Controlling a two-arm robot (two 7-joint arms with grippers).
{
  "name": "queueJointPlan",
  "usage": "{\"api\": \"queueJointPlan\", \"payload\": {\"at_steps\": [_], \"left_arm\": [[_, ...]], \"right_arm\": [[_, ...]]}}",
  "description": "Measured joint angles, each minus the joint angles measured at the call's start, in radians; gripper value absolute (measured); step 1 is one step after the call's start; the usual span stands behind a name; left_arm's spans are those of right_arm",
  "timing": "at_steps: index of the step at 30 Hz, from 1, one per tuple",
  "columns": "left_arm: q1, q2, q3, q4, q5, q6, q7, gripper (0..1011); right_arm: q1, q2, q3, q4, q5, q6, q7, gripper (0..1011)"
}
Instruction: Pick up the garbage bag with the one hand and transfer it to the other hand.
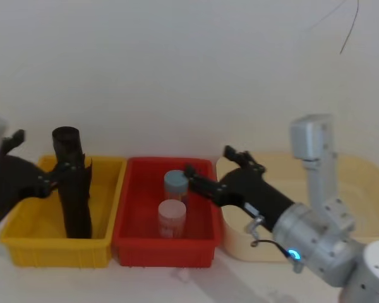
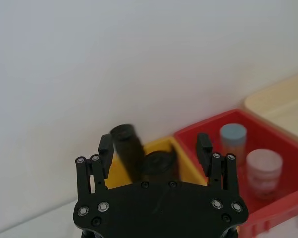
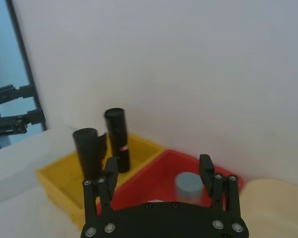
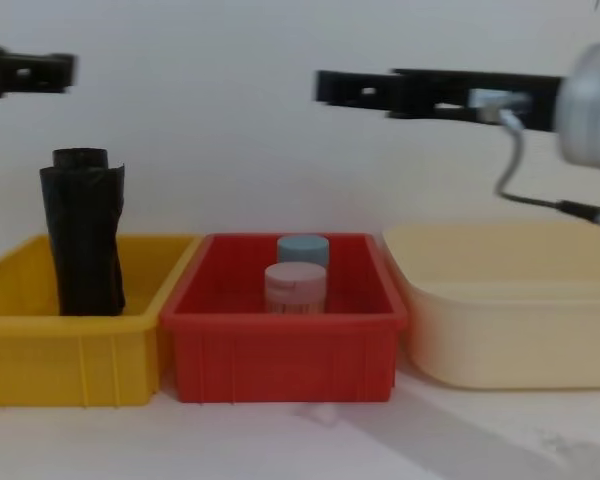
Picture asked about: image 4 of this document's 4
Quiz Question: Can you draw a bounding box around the thin dark gripper cable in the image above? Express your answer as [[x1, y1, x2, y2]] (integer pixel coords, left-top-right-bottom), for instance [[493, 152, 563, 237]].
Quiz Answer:
[[493, 106, 600, 227]]

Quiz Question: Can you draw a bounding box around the yellow plastic bin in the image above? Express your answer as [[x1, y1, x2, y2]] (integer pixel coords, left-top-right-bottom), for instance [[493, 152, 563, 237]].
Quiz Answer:
[[0, 233, 204, 409]]

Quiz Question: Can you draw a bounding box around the jar with blue lid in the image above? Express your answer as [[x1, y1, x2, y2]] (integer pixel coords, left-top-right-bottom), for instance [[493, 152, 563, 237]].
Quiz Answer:
[[276, 235, 331, 270]]

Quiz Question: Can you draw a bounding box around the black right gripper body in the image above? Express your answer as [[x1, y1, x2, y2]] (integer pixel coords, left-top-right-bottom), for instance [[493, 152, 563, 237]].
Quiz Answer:
[[459, 73, 565, 134]]

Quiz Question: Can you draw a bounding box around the white table cloth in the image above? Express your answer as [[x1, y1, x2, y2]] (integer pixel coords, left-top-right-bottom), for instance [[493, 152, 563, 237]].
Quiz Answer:
[[0, 369, 600, 480]]

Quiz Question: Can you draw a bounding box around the red plastic bin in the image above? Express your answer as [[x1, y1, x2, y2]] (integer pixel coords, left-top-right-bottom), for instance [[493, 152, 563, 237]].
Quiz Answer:
[[158, 231, 410, 405]]

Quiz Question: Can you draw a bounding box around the jar with pink lid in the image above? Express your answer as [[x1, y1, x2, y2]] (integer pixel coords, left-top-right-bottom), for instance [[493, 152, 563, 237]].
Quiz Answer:
[[263, 262, 328, 316]]

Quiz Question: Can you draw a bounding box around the cream plastic tub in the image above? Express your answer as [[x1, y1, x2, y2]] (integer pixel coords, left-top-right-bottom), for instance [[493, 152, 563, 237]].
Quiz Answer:
[[381, 221, 600, 392]]

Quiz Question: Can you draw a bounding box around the black folded umbrella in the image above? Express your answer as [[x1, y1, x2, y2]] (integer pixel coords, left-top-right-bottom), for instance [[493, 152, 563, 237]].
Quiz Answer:
[[39, 146, 128, 318]]

